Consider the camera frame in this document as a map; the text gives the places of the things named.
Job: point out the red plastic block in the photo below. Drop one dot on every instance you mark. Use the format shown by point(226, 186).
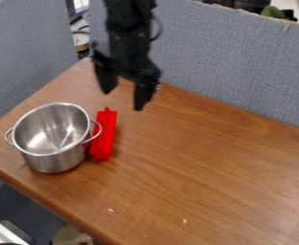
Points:
point(100, 148)

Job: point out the round wooden clock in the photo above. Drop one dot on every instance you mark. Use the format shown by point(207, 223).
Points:
point(82, 40)

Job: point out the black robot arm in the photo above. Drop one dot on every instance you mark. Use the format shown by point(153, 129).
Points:
point(129, 26)

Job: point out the green object behind partition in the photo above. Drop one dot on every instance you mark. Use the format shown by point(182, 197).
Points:
point(272, 11)

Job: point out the white grey equipment corner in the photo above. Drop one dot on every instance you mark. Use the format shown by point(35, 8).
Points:
point(15, 236)

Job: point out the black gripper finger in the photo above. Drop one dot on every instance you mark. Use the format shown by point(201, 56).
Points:
point(146, 88)
point(106, 70)

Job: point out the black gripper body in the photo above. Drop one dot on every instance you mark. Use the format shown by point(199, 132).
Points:
point(129, 49)

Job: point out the stainless steel pot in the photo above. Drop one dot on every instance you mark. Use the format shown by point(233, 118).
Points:
point(52, 135)

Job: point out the grey fabric partition panel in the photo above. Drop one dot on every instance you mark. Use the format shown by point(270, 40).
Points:
point(230, 55)

